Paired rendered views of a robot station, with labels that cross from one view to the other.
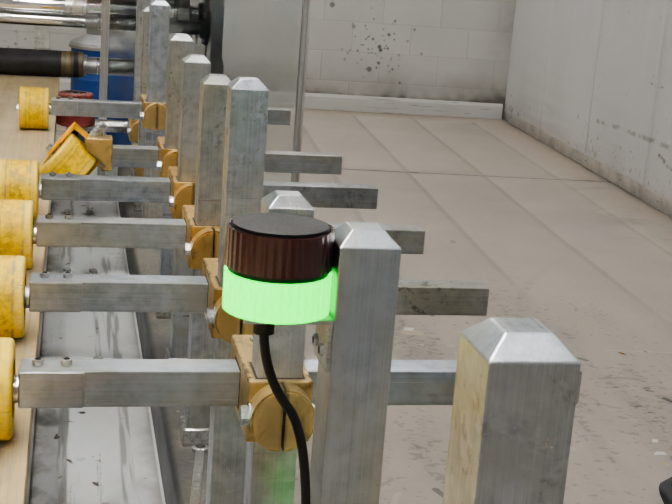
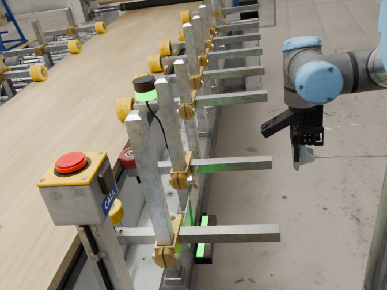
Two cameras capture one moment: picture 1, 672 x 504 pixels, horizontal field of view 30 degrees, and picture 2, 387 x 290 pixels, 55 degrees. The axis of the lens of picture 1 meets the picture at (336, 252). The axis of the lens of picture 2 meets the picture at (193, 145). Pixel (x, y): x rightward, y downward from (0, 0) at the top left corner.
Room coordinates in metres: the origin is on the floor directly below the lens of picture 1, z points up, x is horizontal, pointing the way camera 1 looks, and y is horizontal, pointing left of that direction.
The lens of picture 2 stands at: (-0.13, -0.44, 1.46)
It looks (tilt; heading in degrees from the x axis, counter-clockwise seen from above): 30 degrees down; 24
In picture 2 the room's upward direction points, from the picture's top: 10 degrees counter-clockwise
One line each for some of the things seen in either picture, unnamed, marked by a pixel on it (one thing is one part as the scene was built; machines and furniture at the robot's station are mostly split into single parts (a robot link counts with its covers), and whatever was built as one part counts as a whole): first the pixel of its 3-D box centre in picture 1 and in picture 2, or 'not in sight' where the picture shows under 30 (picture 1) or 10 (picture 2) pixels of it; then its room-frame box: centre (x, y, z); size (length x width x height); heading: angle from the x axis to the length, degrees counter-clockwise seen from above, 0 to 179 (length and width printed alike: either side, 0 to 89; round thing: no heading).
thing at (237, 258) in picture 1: (279, 245); (144, 83); (0.67, 0.03, 1.14); 0.06 x 0.06 x 0.02
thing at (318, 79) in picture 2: not in sight; (318, 76); (0.69, -0.39, 1.14); 0.12 x 0.12 x 0.09; 18
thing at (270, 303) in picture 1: (276, 289); (146, 92); (0.67, 0.03, 1.11); 0.06 x 0.06 x 0.02
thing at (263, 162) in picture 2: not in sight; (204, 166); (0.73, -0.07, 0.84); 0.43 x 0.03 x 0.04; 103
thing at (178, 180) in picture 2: not in sight; (181, 170); (0.70, -0.01, 0.85); 0.14 x 0.06 x 0.05; 13
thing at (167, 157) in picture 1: (174, 159); (211, 30); (1.92, 0.26, 0.95); 0.14 x 0.06 x 0.05; 13
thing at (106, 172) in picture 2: not in sight; (106, 179); (0.19, -0.16, 1.20); 0.03 x 0.01 x 0.03; 13
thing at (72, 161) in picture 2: not in sight; (72, 164); (0.18, -0.13, 1.22); 0.04 x 0.04 x 0.02
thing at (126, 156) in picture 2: not in sight; (135, 167); (0.69, 0.14, 0.85); 0.08 x 0.08 x 0.11
